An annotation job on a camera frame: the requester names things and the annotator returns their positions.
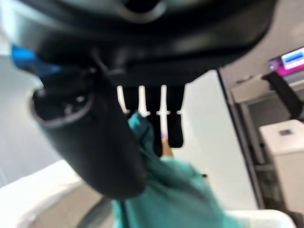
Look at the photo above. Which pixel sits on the white bed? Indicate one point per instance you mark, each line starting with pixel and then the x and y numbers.
pixel 35 187

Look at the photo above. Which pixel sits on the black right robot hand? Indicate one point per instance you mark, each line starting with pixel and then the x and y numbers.
pixel 99 147

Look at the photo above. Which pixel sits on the white cabinet box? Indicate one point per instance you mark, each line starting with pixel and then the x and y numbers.
pixel 285 164

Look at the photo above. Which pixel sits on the teal green garment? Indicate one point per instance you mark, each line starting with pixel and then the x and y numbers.
pixel 175 190

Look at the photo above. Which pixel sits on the grey desk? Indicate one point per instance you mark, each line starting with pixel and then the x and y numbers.
pixel 251 88

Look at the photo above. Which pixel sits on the computer monitor with bright screen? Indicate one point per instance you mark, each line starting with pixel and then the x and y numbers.
pixel 288 60

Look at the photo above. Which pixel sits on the white laundry basket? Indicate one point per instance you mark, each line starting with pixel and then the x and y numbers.
pixel 263 218

